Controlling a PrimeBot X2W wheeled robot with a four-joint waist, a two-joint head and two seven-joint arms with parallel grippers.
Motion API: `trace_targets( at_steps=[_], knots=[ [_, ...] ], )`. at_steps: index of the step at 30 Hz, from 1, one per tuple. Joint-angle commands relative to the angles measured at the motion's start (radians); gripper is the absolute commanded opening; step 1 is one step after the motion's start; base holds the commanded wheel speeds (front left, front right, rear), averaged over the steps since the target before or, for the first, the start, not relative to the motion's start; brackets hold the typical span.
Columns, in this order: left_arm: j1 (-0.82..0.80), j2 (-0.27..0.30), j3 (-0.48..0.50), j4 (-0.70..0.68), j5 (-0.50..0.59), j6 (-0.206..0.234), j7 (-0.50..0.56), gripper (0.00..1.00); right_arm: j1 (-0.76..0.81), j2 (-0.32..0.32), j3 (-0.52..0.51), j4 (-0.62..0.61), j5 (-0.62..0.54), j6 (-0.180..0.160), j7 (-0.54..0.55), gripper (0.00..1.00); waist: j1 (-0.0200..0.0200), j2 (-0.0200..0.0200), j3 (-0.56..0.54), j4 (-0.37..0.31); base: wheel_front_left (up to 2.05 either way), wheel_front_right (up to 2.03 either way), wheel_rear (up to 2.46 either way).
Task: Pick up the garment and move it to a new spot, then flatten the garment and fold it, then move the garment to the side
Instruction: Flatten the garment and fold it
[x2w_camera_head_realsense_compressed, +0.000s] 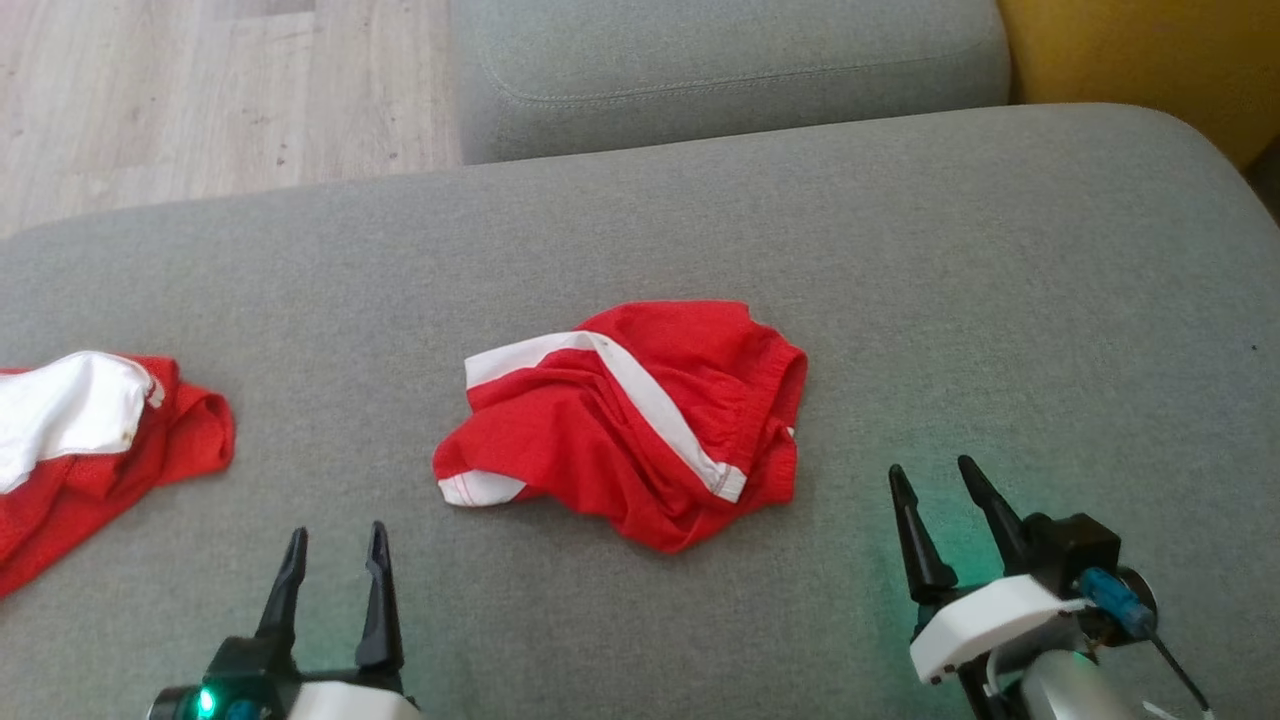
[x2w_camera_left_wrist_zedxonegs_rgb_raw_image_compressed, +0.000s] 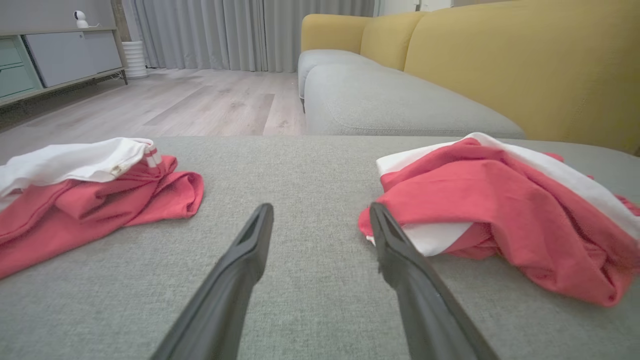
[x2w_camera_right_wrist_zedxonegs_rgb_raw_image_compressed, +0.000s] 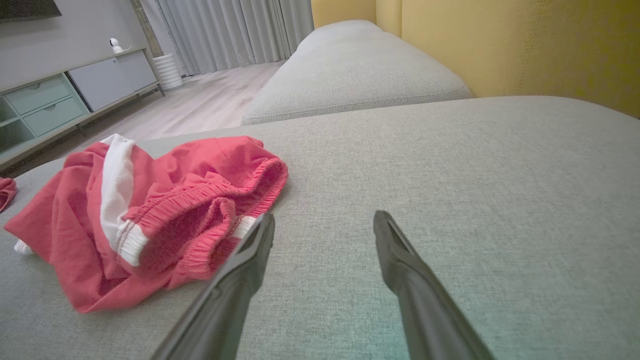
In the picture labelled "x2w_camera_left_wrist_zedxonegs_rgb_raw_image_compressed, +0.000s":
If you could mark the narrow yellow sofa back cushion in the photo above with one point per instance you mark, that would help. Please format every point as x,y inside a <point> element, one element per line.
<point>387,40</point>

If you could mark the red white basketball jersey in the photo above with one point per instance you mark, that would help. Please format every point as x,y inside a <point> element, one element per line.
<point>75,200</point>

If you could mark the large grey sofa seat cushion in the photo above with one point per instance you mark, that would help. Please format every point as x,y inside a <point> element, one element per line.
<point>390,105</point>

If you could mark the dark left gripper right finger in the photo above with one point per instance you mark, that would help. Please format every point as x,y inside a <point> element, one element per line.
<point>420,300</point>

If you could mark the brown wooden post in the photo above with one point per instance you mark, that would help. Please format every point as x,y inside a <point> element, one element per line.
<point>120,20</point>

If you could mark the yellow sofa armrest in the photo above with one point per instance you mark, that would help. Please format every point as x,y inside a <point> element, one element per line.
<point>330,32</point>

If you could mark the grey pleated curtain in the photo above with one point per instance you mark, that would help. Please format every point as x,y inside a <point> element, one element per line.
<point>225,30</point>

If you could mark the red white sports garment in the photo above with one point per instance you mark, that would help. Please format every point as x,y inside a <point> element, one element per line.
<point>500,210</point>

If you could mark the small grey sofa seat cushion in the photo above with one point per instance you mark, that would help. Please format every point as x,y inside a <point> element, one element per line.
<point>325,60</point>

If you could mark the white ribbed cylinder appliance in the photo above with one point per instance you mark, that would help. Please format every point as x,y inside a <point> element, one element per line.
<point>135,60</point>

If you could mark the grey teal media cabinet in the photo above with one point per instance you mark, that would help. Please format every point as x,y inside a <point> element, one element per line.
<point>65,57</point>

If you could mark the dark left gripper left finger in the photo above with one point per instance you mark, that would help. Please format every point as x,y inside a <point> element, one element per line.
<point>225,290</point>

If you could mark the wide yellow sofa back cushion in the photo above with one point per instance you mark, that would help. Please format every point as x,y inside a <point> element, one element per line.
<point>525,65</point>

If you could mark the white security camera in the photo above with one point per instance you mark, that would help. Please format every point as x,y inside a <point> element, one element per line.
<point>80,19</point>

